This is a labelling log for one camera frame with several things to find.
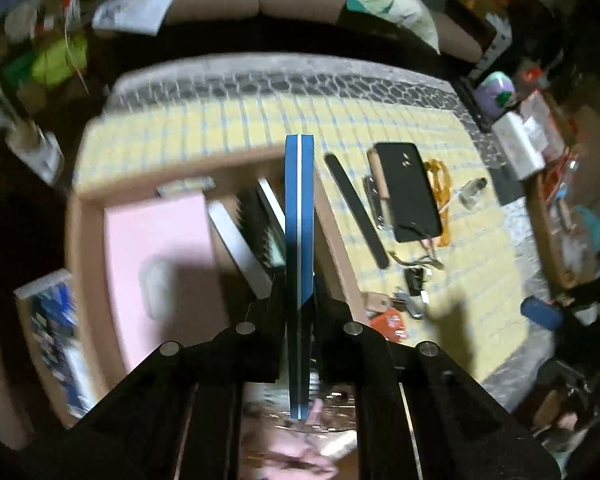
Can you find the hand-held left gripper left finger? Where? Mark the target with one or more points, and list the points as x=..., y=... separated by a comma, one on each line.
x=275, y=320

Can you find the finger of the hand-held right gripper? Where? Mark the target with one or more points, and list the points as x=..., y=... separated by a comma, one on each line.
x=542, y=312

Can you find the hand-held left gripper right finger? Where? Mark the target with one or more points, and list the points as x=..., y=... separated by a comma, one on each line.
x=325, y=330

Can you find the blue nail buffer block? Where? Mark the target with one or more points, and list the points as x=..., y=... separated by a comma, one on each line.
x=300, y=210

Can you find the cardboard box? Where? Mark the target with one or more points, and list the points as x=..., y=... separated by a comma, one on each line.
x=87, y=285

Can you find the wooden tag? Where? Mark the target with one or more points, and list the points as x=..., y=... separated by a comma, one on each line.
x=377, y=301

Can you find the red small packet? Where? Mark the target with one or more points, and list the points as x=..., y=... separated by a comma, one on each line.
x=387, y=322

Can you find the wicker basket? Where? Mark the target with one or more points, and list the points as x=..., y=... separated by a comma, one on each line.
x=545, y=240

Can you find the white nail file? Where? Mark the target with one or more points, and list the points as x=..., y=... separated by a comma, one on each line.
x=235, y=245

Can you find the silver hair clips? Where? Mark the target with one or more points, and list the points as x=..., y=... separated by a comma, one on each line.
x=410, y=305

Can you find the black key fob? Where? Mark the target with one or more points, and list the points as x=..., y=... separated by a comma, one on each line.
x=414, y=280

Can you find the black hair brush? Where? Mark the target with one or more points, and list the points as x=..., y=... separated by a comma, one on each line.
x=252, y=220

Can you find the small silver scissors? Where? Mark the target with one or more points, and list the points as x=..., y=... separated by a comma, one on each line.
x=415, y=261

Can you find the black nail file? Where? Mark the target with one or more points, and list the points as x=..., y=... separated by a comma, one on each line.
x=355, y=210

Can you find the pink box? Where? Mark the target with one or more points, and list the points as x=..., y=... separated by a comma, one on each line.
x=180, y=240

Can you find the pink object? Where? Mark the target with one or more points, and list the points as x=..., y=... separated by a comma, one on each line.
x=280, y=455

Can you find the small glass bottle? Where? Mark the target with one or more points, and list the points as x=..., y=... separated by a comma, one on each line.
x=472, y=192

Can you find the black phone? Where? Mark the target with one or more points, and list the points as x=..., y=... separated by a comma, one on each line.
x=410, y=195

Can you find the metal hair clip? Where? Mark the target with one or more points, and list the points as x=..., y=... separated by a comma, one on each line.
x=380, y=180

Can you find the white box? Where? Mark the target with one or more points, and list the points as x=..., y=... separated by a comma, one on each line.
x=515, y=145

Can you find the orange hair clip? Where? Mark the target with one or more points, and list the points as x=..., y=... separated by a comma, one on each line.
x=437, y=175

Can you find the blue printed carton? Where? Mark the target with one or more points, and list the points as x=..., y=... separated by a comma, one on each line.
x=50, y=330

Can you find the purple round container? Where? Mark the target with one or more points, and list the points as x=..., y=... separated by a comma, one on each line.
x=492, y=87

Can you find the grey honeycomb mat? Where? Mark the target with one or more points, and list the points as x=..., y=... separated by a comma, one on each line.
x=280, y=80

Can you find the floral pillow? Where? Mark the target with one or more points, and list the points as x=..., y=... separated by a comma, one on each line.
x=390, y=5

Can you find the green bag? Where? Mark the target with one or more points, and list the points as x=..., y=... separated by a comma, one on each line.
x=60, y=60

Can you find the paper sheet with drawing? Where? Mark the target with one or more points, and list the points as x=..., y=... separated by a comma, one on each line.
x=135, y=10

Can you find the dark wooden shelf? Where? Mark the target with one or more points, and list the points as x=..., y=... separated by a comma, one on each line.
x=10, y=85

